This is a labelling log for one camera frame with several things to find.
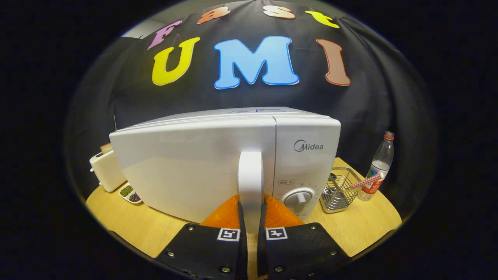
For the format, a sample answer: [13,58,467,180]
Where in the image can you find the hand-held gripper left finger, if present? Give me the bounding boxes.
[156,194,248,280]

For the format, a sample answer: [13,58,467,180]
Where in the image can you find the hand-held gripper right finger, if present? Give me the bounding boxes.
[257,194,351,280]

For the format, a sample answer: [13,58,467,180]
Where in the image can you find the white microwave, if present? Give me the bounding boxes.
[109,107,342,234]

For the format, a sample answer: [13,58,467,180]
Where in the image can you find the red checked straw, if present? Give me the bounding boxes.
[349,172,386,190]

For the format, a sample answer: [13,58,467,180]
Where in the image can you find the divided dish of beans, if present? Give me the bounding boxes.
[119,183,144,205]

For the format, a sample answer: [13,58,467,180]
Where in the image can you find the clear plastic bottle red label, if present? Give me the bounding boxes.
[357,131,395,201]

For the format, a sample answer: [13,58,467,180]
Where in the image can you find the white toaster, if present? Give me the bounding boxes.
[89,148,127,193]

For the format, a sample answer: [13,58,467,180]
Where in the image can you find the metal wire basket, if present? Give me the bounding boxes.
[320,167,362,214]

